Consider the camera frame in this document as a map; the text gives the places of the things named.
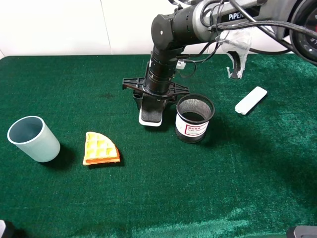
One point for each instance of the white translucent plastic case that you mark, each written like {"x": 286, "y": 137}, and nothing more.
{"x": 249, "y": 101}

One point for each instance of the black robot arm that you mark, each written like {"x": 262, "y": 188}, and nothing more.
{"x": 292, "y": 23}

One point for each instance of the black and white board eraser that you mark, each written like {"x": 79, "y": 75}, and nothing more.
{"x": 150, "y": 112}

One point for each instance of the grey-blue plastic cup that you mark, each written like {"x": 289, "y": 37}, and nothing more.
{"x": 31, "y": 135}

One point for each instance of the green velvet tablecloth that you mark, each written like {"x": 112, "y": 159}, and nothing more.
{"x": 251, "y": 175}

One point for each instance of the orange waffle slice toy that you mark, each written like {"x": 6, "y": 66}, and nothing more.
{"x": 99, "y": 149}

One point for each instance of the black mesh pen holder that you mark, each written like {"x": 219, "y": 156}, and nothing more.
{"x": 193, "y": 114}

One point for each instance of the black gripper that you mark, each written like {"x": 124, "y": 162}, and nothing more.
{"x": 139, "y": 87}

